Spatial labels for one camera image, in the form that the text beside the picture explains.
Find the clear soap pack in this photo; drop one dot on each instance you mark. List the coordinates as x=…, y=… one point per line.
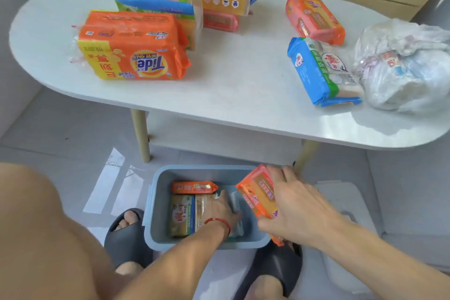
x=236, y=205

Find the person's left leg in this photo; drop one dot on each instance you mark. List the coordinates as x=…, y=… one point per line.
x=38, y=240

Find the person's right forearm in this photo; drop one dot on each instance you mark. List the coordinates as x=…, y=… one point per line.
x=379, y=261

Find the person's right foot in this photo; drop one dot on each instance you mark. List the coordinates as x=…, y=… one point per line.
x=265, y=289

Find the person's left foot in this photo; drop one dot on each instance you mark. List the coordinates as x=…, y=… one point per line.
x=128, y=219

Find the person's right hand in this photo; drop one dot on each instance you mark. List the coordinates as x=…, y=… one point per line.
x=298, y=210

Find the white tape strip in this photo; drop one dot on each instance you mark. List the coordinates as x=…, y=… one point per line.
x=104, y=182
x=128, y=192

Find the black slipper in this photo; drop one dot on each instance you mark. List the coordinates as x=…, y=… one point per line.
x=123, y=240
x=277, y=264

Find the white bin lid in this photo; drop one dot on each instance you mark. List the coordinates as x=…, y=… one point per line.
x=346, y=212

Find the blue white soap pack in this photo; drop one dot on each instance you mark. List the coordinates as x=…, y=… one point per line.
x=321, y=71

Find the grey-blue plastic bin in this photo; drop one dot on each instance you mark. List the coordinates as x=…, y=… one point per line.
x=161, y=219

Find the white plastic bag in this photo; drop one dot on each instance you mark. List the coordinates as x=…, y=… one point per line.
x=404, y=64

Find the person's left fingers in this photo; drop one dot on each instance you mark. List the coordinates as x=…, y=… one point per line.
x=223, y=197

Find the person's foot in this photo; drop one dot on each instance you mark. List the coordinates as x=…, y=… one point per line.
x=128, y=219
x=265, y=289

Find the orange soap bar packet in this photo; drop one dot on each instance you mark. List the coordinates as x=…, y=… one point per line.
x=256, y=195

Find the person's right thumb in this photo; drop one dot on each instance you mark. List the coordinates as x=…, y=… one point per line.
x=268, y=226

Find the person's left forearm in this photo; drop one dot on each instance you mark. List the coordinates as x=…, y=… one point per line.
x=175, y=264

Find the large orange detergent soap multipack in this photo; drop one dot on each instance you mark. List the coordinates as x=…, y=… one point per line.
x=132, y=48

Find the small orange soap packet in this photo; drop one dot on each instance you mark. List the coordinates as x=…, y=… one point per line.
x=194, y=187

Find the yellow soap pack blue stripe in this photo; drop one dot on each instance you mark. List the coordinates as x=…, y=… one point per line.
x=182, y=215

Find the orange pink soap packet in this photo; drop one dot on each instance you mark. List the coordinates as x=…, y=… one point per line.
x=314, y=20

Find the wooden table leg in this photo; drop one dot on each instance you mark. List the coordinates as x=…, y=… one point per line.
x=141, y=136
x=305, y=155

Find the person's left hand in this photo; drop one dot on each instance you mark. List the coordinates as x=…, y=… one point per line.
x=222, y=212

